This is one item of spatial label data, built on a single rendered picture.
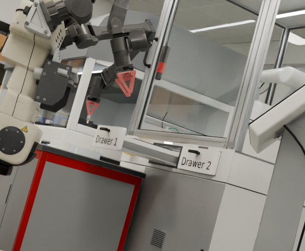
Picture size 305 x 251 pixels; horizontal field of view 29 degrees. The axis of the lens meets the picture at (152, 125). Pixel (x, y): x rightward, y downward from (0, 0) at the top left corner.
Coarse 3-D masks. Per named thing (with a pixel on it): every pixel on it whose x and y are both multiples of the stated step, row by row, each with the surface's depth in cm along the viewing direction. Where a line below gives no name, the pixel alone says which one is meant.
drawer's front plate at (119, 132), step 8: (112, 128) 283; (120, 128) 276; (96, 136) 296; (104, 136) 288; (112, 136) 281; (120, 136) 274; (96, 144) 293; (104, 144) 286; (112, 144) 278; (120, 144) 273
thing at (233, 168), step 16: (160, 144) 308; (176, 144) 295; (192, 144) 283; (128, 160) 333; (144, 160) 318; (224, 160) 258; (240, 160) 256; (256, 160) 260; (208, 176) 265; (224, 176) 255; (240, 176) 256; (256, 176) 261
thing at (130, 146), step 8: (128, 144) 276; (136, 144) 279; (144, 144) 281; (128, 152) 296; (136, 152) 279; (144, 152) 281; (152, 152) 283; (160, 152) 285; (168, 152) 288; (176, 152) 290; (152, 160) 310; (160, 160) 287; (168, 160) 288; (176, 160) 290
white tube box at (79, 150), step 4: (76, 148) 308; (80, 148) 304; (84, 148) 305; (76, 152) 304; (80, 152) 304; (84, 152) 305; (88, 152) 305; (92, 152) 306; (96, 152) 307; (88, 156) 305; (92, 156) 306; (96, 156) 306
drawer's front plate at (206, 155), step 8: (184, 152) 283; (200, 152) 272; (208, 152) 267; (216, 152) 262; (184, 160) 281; (192, 160) 276; (200, 160) 270; (208, 160) 265; (216, 160) 261; (184, 168) 280; (192, 168) 274; (200, 168) 269; (208, 168) 263; (216, 168) 261
